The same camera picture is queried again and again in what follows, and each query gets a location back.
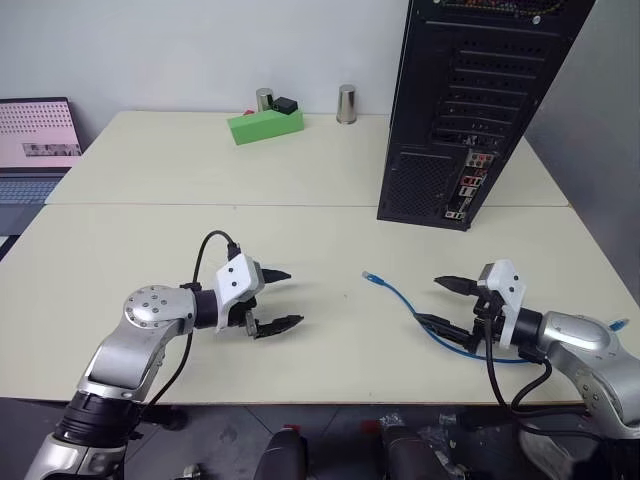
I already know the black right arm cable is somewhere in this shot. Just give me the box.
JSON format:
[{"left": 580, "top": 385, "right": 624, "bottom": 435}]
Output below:
[{"left": 481, "top": 315, "right": 592, "bottom": 416}]

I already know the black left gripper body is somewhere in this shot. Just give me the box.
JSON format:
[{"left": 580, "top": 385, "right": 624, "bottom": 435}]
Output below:
[{"left": 227, "top": 260, "right": 267, "bottom": 341}]

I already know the tall steel cup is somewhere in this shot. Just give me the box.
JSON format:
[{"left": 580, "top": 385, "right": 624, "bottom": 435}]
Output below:
[{"left": 335, "top": 83, "right": 359, "bottom": 126}]

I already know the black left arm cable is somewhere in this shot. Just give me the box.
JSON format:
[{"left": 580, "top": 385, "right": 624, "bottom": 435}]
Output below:
[{"left": 144, "top": 229, "right": 244, "bottom": 409}]

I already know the blue ethernet cable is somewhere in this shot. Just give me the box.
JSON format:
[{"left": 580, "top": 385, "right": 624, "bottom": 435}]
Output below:
[{"left": 361, "top": 269, "right": 630, "bottom": 365}]

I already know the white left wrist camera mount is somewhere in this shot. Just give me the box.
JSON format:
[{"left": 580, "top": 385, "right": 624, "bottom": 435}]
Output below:
[{"left": 214, "top": 253, "right": 267, "bottom": 335}]

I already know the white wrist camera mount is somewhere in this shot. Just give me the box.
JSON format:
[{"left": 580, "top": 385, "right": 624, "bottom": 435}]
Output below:
[
  {"left": 214, "top": 253, "right": 267, "bottom": 335},
  {"left": 476, "top": 258, "right": 529, "bottom": 349}
]

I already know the open laptop pink screen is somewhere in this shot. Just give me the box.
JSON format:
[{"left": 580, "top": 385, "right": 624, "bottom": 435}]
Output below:
[{"left": 0, "top": 96, "right": 84, "bottom": 236}]

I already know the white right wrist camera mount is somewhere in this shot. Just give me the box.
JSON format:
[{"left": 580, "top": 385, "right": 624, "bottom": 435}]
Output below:
[{"left": 476, "top": 258, "right": 529, "bottom": 349}]

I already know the dark rounded shape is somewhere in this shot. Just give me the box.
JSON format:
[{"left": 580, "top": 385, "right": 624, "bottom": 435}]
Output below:
[{"left": 254, "top": 427, "right": 309, "bottom": 480}]

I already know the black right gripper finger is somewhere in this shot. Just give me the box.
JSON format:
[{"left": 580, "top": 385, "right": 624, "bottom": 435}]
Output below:
[
  {"left": 433, "top": 274, "right": 481, "bottom": 298},
  {"left": 417, "top": 312, "right": 477, "bottom": 352}
]

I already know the black computer tower case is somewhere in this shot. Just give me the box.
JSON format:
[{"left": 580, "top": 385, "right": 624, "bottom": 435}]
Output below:
[{"left": 376, "top": 0, "right": 599, "bottom": 233}]

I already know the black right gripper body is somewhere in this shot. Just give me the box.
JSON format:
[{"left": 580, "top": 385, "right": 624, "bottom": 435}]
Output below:
[{"left": 468, "top": 287, "right": 509, "bottom": 352}]

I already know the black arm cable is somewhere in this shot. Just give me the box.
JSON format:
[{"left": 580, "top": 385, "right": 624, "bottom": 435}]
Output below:
[
  {"left": 144, "top": 229, "right": 244, "bottom": 409},
  {"left": 481, "top": 315, "right": 592, "bottom": 416}
]

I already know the green rectangular block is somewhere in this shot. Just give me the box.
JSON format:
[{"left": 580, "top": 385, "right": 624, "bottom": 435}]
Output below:
[{"left": 227, "top": 108, "right": 306, "bottom": 148}]

